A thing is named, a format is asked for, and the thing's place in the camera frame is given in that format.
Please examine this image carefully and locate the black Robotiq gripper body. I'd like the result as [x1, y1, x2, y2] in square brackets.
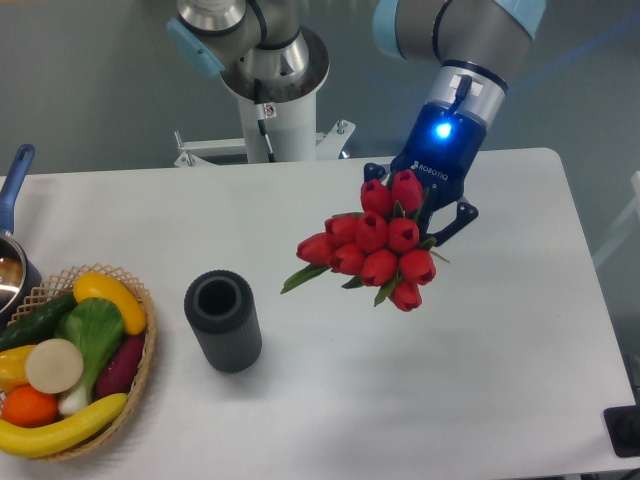
[390, 103, 486, 208]

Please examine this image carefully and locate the red tulip bouquet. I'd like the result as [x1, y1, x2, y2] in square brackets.
[281, 169, 438, 312]

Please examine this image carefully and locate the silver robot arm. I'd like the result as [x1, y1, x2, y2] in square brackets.
[166, 1, 546, 245]

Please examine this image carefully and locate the dark grey ribbed vase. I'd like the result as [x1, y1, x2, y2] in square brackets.
[184, 270, 262, 373]

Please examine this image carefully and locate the black device at table edge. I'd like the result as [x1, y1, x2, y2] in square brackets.
[603, 405, 639, 458]

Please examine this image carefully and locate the green bok choy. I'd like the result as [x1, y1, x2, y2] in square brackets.
[55, 298, 124, 417]

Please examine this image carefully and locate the purple sweet potato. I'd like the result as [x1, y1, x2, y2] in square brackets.
[94, 336, 144, 399]

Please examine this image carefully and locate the woven wicker basket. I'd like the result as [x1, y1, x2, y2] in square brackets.
[1, 264, 156, 460]

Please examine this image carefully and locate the green cucumber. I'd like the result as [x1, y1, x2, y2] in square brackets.
[1, 292, 77, 351]

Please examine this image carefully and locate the beige round slice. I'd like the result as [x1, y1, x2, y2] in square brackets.
[25, 338, 84, 394]

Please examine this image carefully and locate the yellow bell pepper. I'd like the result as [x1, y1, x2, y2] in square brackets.
[0, 345, 35, 393]

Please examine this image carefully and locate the orange fruit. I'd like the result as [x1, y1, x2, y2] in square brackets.
[1, 385, 58, 428]

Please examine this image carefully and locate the yellow banana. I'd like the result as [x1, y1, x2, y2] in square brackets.
[1, 393, 128, 459]

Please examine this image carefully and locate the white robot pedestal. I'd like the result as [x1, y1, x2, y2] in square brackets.
[174, 91, 356, 167]

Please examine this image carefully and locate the white frame at right edge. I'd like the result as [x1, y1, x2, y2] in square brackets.
[592, 171, 639, 269]

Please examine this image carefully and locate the black cable on pedestal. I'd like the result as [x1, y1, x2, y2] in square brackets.
[252, 78, 277, 164]

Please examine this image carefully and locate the blue handled saucepan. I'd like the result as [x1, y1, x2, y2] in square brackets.
[1, 144, 41, 330]

